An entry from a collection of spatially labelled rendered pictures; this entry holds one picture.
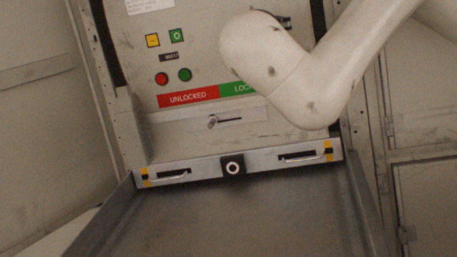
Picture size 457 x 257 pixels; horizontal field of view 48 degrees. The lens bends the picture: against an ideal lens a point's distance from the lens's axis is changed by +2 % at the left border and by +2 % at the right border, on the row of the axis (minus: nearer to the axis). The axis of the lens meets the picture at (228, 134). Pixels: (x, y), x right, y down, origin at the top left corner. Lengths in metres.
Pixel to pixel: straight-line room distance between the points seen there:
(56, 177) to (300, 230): 0.65
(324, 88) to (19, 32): 0.79
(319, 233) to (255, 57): 0.39
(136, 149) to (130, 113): 0.09
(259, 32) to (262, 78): 0.07
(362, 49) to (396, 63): 0.46
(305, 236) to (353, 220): 0.10
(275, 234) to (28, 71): 0.69
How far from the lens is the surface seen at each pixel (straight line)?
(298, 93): 0.79
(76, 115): 1.40
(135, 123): 1.20
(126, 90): 1.21
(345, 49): 0.84
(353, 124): 1.36
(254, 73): 0.79
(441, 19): 1.14
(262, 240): 1.01
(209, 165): 1.30
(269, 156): 1.27
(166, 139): 1.31
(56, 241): 1.63
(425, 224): 1.47
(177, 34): 1.24
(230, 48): 0.79
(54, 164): 1.36
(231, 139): 1.28
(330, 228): 1.01
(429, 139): 1.38
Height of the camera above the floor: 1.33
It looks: 16 degrees down
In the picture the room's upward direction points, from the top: 12 degrees counter-clockwise
